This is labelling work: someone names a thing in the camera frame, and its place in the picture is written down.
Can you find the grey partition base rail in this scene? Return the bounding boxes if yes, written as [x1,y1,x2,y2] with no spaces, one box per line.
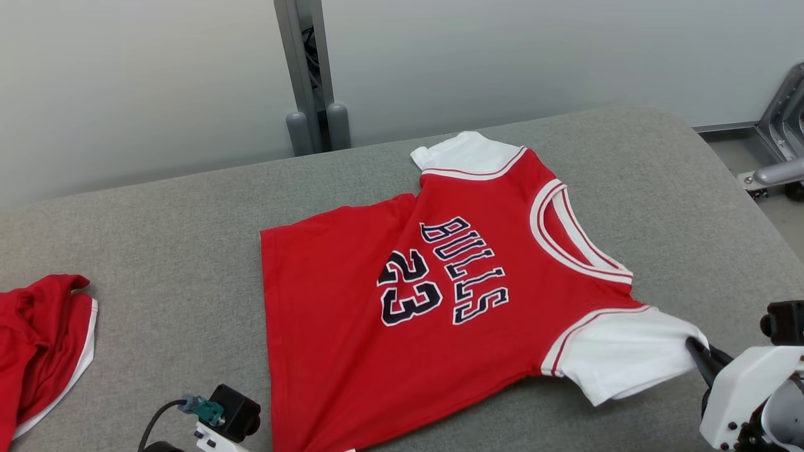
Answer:
[693,121,761,134]

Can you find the grey metal partition frame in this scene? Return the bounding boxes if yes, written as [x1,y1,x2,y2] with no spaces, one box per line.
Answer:
[756,62,804,165]

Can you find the grey partition post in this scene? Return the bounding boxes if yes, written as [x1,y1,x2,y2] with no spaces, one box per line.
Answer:
[274,0,335,153]

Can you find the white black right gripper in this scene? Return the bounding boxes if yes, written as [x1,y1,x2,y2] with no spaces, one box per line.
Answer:
[686,337,804,452]

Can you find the grey tubular support foot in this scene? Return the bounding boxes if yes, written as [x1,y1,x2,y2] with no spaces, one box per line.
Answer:
[736,158,804,200]

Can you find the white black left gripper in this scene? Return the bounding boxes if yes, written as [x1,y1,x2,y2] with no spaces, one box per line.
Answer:
[193,422,249,452]

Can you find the grey cylinder post foot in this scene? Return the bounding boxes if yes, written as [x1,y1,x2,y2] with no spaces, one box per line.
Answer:
[286,111,313,157]
[326,103,352,151]

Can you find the red shorts with white trim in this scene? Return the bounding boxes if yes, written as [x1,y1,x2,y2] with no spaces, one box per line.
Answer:
[0,274,99,446]

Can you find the teal left camera cable connector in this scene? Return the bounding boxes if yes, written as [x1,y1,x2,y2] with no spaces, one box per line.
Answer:
[178,395,225,426]

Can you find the black left camera cable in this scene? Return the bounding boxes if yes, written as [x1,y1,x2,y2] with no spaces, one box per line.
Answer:
[137,400,189,452]

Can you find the red Bulls jersey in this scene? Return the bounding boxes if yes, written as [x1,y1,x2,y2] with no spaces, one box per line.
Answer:
[259,131,710,452]

